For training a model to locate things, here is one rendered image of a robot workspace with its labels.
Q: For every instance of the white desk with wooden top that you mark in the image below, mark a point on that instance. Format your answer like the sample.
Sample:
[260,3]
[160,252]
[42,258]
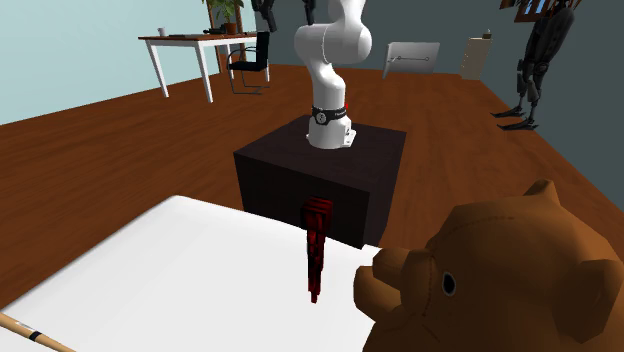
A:
[195,41]

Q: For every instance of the brown plush bear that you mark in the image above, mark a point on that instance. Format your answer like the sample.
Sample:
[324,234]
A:
[492,287]

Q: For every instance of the dark red tool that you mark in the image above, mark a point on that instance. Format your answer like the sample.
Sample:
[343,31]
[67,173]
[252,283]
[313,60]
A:
[316,244]

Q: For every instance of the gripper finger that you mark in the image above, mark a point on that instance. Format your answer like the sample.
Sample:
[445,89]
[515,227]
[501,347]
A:
[265,13]
[310,10]

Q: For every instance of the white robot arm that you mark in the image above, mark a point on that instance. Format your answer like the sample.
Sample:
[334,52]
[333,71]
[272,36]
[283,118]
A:
[327,92]

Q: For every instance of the dark robot stand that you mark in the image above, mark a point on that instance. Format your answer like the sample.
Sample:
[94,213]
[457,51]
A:
[317,170]

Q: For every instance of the black cantilever chair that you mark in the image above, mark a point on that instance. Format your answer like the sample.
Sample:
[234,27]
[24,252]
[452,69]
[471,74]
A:
[259,53]

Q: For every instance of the brown framed window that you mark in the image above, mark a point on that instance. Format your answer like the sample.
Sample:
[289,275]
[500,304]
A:
[526,10]

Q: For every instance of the green potted plant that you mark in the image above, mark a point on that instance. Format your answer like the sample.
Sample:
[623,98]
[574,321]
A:
[227,12]

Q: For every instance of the wooden stick with black band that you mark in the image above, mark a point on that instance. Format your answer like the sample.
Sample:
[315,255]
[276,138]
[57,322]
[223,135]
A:
[29,334]

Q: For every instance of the beige leaning board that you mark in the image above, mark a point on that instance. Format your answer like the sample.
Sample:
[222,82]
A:
[475,56]

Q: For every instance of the black bird-legged statue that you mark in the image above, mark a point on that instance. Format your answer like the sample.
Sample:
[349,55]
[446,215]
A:
[546,44]

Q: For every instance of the grey leaning board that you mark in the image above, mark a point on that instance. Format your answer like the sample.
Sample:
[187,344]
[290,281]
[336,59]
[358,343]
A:
[412,57]

